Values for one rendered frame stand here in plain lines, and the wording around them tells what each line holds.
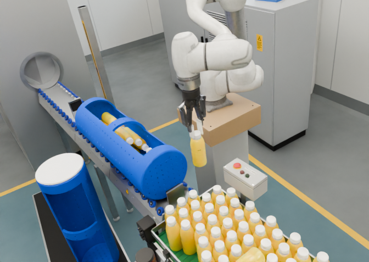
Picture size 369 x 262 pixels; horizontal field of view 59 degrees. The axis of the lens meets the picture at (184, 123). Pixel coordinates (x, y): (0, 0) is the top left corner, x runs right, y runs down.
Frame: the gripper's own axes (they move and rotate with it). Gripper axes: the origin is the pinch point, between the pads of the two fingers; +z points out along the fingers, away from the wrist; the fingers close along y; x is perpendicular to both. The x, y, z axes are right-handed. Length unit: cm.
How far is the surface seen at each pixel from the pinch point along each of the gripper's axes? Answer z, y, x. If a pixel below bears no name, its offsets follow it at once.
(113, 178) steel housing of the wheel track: 54, 23, -63
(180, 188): 37.7, 6.5, -10.6
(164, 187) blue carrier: 38.1, 11.9, -17.6
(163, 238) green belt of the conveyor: 51, 26, -2
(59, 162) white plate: 37, 46, -80
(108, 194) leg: 108, 17, -114
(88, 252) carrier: 125, 52, -87
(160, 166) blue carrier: 23.9, 11.7, -17.7
